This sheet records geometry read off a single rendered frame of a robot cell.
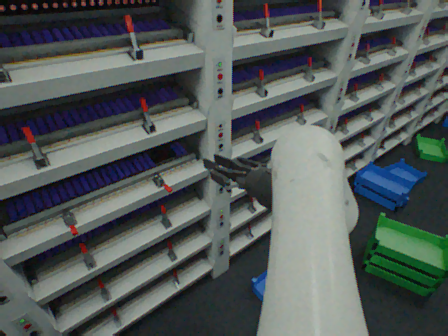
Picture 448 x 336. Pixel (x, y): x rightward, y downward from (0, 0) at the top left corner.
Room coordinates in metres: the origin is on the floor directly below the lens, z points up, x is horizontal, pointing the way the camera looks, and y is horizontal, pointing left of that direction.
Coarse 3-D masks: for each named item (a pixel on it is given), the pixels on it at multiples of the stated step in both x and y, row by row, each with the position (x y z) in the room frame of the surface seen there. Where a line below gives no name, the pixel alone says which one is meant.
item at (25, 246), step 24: (168, 144) 0.85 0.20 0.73; (192, 144) 0.84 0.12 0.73; (192, 168) 0.75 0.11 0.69; (144, 192) 0.63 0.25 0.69; (168, 192) 0.67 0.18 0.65; (0, 216) 0.50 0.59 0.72; (96, 216) 0.53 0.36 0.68; (0, 240) 0.44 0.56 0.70; (24, 240) 0.44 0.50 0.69; (48, 240) 0.45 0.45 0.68
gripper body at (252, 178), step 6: (258, 168) 0.49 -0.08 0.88; (264, 168) 0.49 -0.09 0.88; (252, 174) 0.47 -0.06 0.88; (258, 174) 0.47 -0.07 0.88; (240, 180) 0.49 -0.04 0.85; (246, 180) 0.47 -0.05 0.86; (252, 180) 0.46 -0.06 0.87; (258, 180) 0.45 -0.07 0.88; (246, 186) 0.47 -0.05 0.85; (252, 186) 0.45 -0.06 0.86; (252, 192) 0.45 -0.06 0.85
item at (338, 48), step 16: (336, 0) 1.26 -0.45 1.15; (352, 0) 1.21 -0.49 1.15; (368, 0) 1.24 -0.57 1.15; (352, 32) 1.21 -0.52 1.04; (320, 48) 1.28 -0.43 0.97; (336, 48) 1.22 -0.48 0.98; (336, 80) 1.20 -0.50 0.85; (320, 96) 1.25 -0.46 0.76; (336, 96) 1.21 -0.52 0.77; (336, 112) 1.23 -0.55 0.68
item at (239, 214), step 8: (240, 200) 0.96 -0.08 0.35; (248, 200) 0.99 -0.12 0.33; (232, 208) 0.92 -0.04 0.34; (240, 208) 0.93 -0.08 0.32; (248, 208) 0.94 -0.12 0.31; (256, 208) 0.95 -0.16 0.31; (264, 208) 0.96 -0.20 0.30; (232, 216) 0.89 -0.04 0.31; (240, 216) 0.90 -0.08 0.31; (248, 216) 0.90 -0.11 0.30; (232, 224) 0.85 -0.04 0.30; (240, 224) 0.87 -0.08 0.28
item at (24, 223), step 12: (192, 156) 0.78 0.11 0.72; (156, 168) 0.70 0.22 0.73; (168, 168) 0.72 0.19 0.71; (132, 180) 0.65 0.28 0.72; (96, 192) 0.59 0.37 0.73; (108, 192) 0.60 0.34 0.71; (60, 204) 0.54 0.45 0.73; (72, 204) 0.54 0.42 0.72; (96, 204) 0.56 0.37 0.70; (36, 216) 0.49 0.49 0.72; (48, 216) 0.50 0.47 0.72; (12, 228) 0.45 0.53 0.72; (24, 228) 0.47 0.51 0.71; (36, 228) 0.47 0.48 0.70
